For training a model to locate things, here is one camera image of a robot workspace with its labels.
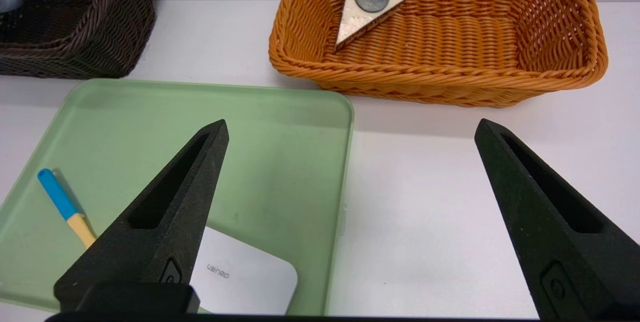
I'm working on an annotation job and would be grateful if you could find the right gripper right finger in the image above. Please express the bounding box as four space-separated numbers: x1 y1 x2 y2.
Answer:
474 118 640 318

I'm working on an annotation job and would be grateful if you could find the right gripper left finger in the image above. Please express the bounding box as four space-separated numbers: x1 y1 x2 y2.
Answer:
54 119 230 312

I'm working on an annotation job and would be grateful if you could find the blue and yellow spoon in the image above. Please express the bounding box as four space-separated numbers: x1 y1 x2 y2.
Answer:
37 169 97 248

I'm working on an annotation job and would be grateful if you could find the orange wicker basket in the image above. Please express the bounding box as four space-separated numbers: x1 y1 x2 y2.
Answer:
268 0 609 108

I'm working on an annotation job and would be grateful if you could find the dark brown wicker basket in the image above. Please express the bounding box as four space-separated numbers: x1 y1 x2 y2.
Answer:
0 0 157 80

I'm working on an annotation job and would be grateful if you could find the white rectangular case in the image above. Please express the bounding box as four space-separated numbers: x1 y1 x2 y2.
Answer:
190 226 299 315

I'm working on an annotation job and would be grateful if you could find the green plastic tray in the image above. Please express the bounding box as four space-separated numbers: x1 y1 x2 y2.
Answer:
0 79 355 315

